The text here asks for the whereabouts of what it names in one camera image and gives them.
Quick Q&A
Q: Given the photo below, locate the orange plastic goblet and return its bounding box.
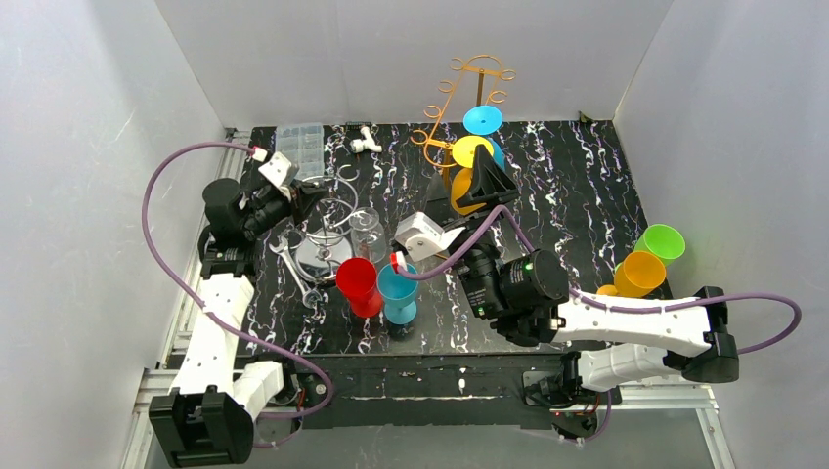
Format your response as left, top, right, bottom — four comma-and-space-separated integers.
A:
597, 251, 667, 298

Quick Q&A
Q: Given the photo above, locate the silver wrench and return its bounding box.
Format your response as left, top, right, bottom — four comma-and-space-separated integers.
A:
269, 235, 322, 310

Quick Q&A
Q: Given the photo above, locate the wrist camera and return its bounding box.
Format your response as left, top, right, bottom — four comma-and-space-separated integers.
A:
252, 147, 299, 201
390, 212, 465, 271

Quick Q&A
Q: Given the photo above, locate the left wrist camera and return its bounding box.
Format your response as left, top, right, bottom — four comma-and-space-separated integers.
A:
252, 147, 299, 201

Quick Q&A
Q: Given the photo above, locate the blue plastic goblet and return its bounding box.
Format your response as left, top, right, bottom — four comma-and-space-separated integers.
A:
456, 105, 505, 169
377, 264, 419, 325

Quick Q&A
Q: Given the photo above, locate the clear plastic organizer box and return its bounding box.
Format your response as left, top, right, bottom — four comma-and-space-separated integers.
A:
275, 122, 325, 180

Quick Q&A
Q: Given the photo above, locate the red plastic goblet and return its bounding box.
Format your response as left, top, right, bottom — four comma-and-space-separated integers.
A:
335, 257, 383, 319

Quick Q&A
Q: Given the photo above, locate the clear cut glass goblet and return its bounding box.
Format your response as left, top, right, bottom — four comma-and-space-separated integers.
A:
348, 207, 387, 264

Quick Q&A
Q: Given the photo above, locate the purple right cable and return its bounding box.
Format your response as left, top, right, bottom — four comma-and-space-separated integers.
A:
395, 204, 803, 445

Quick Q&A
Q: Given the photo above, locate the silver wire glass rack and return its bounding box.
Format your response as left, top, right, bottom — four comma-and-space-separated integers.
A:
286, 164, 360, 286

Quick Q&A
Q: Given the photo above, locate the white pipe fitting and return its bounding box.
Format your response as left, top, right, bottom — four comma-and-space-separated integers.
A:
350, 125, 382, 153

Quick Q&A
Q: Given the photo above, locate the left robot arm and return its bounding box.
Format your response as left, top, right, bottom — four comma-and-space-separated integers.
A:
149, 178, 327, 468

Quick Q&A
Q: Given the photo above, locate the green plastic goblet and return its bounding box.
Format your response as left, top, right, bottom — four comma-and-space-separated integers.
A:
634, 224, 686, 266

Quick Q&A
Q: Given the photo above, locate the blue plastic goblet front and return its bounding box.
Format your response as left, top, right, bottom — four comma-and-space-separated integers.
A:
377, 264, 419, 325

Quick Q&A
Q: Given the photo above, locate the purple cable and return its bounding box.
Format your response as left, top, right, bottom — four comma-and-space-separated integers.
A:
395, 204, 803, 445
142, 142, 335, 449

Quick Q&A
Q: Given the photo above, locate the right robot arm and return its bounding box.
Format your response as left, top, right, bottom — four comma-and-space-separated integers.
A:
449, 144, 740, 392

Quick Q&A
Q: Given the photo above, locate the yellow plastic wine glass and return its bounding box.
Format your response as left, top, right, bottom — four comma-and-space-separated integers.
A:
450, 135, 494, 215

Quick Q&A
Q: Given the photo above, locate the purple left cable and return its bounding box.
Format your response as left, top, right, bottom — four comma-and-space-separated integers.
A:
142, 142, 335, 449

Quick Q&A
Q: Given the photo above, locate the gold wire glass rack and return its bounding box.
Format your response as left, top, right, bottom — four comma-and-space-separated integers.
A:
410, 54, 516, 190

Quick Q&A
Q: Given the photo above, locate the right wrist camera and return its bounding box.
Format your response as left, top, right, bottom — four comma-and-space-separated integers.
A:
390, 212, 465, 271

